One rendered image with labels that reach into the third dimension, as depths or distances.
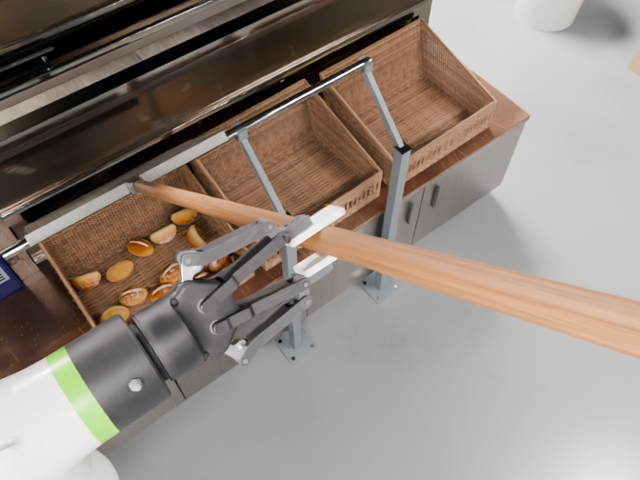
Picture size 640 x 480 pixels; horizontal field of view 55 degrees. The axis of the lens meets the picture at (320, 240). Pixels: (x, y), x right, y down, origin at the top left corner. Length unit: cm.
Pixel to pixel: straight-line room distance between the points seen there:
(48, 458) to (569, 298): 42
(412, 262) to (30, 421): 33
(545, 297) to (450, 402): 230
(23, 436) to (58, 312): 177
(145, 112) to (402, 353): 145
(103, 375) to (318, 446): 206
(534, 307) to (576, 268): 274
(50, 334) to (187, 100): 92
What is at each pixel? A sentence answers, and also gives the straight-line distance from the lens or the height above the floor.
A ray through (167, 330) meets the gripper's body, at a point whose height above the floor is 199.
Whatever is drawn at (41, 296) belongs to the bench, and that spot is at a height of 58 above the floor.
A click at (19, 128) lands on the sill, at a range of 201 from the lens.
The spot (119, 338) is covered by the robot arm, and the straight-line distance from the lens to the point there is 56.
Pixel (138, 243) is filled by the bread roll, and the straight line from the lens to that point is 229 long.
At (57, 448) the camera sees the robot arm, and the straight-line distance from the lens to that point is 57.
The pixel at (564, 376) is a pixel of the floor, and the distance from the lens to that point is 286.
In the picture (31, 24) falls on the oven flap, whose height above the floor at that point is 149.
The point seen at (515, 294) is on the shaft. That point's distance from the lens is 41.
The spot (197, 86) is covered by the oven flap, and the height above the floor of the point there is 103.
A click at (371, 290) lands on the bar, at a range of 284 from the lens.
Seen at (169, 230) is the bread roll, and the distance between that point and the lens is 229.
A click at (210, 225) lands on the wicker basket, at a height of 59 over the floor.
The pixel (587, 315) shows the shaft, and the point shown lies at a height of 218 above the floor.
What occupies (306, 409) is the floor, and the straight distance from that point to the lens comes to 262.
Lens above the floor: 249
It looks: 57 degrees down
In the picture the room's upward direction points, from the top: straight up
